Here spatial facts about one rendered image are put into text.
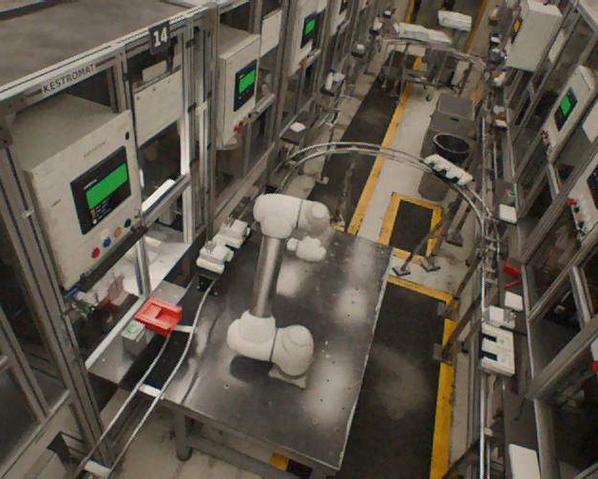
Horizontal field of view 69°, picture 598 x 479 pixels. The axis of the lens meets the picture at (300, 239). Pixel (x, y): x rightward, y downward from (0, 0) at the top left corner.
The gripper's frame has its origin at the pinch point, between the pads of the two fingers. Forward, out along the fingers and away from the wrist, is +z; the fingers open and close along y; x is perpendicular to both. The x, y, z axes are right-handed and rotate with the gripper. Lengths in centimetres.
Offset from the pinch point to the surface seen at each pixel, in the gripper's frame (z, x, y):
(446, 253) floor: -137, -155, -88
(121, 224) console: 27, 75, 52
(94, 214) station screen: 25, 89, 67
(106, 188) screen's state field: 25, 82, 73
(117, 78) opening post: 28, 66, 103
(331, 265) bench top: -45, -19, -22
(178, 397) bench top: -2, 91, -24
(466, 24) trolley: -116, -621, 9
